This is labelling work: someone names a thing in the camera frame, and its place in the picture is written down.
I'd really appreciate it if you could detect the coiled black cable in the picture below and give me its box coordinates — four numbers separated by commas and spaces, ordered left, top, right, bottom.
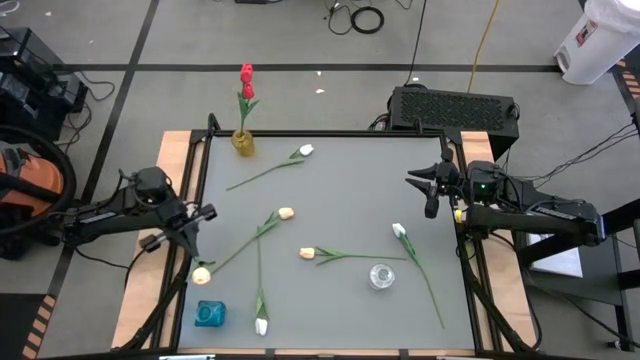
349, 5, 386, 36

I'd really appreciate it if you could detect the black cable with plug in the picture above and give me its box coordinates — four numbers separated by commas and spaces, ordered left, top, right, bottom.
322, 0, 355, 37

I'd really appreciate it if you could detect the white artificial tulip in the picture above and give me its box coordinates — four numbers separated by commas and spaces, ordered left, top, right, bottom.
253, 233, 270, 337
225, 143, 315, 192
391, 222, 445, 330

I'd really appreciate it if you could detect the black cable bundle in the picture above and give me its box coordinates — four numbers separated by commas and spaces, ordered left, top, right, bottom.
524, 122, 640, 181

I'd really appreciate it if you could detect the yellow glass vase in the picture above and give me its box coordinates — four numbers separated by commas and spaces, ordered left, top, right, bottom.
230, 128, 256, 158

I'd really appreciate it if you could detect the white printed paper sheet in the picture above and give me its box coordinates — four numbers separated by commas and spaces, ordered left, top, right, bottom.
527, 232, 585, 279

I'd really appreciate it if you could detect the peach artificial tulip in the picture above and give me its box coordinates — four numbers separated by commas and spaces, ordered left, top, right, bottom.
209, 206, 296, 276
299, 245, 409, 266
191, 257, 217, 286

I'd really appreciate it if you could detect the black equipment stack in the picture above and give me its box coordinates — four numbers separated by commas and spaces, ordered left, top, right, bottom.
0, 25, 90, 144

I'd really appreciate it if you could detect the orange black vacuum cleaner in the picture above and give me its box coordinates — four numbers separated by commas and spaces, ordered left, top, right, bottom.
0, 123, 79, 261

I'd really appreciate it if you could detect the long black floor cable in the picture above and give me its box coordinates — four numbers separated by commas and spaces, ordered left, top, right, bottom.
403, 0, 429, 87

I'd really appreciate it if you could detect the black perforated computer case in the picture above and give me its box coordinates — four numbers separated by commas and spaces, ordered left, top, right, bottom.
387, 84, 521, 162

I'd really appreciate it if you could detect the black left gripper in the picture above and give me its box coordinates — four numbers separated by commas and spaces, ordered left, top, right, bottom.
138, 199, 220, 259

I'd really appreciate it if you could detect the white bin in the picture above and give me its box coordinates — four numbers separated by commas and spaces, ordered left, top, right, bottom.
553, 0, 640, 86

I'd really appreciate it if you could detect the yellow cable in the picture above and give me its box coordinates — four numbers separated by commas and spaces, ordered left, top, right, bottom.
466, 0, 502, 95

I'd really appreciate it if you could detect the grey table mat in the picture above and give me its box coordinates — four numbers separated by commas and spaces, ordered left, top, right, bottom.
178, 135, 476, 351

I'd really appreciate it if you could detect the black metal table frame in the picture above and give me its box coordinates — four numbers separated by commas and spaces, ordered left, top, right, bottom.
113, 112, 544, 357

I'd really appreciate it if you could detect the clear glass vase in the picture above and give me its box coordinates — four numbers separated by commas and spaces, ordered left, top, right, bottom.
368, 263, 397, 291

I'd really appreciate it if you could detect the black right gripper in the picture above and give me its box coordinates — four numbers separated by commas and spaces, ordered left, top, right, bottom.
404, 148, 472, 220

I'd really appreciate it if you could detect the black orange striped floor mat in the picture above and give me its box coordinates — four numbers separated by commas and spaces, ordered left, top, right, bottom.
0, 293, 57, 360
610, 58, 640, 119

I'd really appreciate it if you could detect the black metal stand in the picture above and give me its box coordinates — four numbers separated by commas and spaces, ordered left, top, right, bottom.
514, 197, 640, 354

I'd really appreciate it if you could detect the blue glass vase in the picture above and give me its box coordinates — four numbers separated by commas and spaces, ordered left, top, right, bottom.
193, 299, 228, 329

